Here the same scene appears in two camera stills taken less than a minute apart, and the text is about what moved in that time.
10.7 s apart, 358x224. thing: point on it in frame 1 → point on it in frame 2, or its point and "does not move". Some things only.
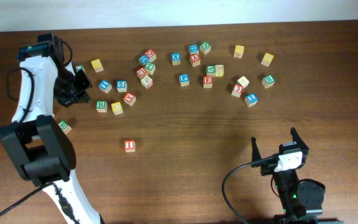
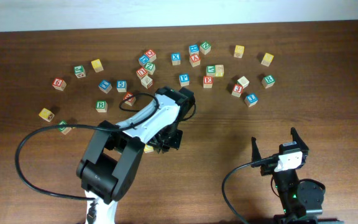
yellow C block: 117,108 → 148,149
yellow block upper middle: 239,51 does not move
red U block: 142,73 does not move
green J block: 79,67 does not move
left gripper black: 82,96 → 166,147
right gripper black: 256,154 does not move
